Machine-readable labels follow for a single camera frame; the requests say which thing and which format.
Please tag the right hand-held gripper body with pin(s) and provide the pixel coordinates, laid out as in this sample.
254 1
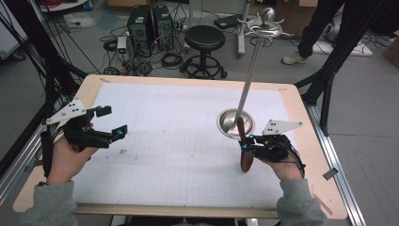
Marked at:
276 147

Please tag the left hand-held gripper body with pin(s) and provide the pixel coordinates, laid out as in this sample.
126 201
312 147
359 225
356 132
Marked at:
84 135

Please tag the brown wooden spoon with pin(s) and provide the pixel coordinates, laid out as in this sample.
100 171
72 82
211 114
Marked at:
247 163

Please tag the metal utensil stand with hooks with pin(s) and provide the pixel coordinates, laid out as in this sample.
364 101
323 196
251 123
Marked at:
249 81

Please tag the person's right hand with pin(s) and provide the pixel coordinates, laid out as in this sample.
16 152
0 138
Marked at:
287 169

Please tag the person's left hand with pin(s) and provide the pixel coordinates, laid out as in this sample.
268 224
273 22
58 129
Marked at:
66 164

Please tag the white grid mat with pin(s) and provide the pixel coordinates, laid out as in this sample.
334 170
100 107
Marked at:
163 103

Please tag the grey tape piece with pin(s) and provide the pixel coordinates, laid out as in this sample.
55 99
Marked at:
331 173

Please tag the small grey power box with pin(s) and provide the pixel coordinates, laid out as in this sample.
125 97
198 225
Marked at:
122 45

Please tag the black computer tower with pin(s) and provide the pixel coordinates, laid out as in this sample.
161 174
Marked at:
139 28
163 26

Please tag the white stand pole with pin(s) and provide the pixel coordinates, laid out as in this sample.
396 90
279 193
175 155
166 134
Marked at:
241 37

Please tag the black round stool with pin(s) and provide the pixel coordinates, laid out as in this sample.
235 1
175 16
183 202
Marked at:
204 37

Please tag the black flat device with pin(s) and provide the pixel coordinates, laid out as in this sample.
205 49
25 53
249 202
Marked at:
227 21

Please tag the white flat board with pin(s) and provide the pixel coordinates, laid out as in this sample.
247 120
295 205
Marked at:
354 50

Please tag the large cardboard box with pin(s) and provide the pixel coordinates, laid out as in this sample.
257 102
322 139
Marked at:
291 15

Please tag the grey bag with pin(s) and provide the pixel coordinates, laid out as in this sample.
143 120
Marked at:
332 29

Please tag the small cardboard box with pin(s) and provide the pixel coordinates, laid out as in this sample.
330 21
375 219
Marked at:
392 50

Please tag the black frame struts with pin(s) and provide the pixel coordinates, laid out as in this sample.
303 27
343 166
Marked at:
50 62
338 59

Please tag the aluminium rail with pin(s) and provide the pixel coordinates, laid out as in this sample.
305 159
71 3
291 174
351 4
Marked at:
343 182
19 166

